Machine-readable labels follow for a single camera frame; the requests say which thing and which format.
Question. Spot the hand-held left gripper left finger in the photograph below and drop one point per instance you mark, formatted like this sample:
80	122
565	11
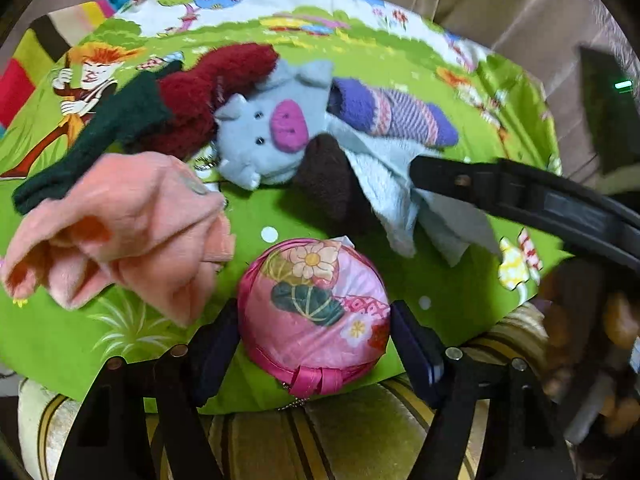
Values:
215	350

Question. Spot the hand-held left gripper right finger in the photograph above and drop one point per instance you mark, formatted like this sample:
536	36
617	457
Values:
415	345

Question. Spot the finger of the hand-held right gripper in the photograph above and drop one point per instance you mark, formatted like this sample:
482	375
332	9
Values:
525	195

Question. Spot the pink floral round pouch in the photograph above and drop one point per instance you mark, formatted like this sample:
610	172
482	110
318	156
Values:
310	310

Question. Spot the light blue towel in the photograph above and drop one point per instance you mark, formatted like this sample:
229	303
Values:
395	180

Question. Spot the purple striped knitted sock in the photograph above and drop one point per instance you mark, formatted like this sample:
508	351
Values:
400	110

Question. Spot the pink plush hat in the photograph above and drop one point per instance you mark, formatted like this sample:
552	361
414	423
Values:
130	215

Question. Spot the grey pig plush toy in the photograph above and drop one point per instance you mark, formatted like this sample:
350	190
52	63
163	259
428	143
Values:
250	125

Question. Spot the dark green knitted scarf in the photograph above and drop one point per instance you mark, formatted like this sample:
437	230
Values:
115	130

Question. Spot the dark red fuzzy sock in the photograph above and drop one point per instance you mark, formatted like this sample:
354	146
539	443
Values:
200	90

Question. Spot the person's right hand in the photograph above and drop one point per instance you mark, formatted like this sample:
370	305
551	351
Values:
620	320

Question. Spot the striped velvet cushion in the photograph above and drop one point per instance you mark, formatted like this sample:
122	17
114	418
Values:
350	435

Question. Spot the green cartoon printed bed sheet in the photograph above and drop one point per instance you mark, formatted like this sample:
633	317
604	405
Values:
75	350

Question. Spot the brown plush cloth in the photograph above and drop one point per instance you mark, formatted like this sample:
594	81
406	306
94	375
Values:
330	180

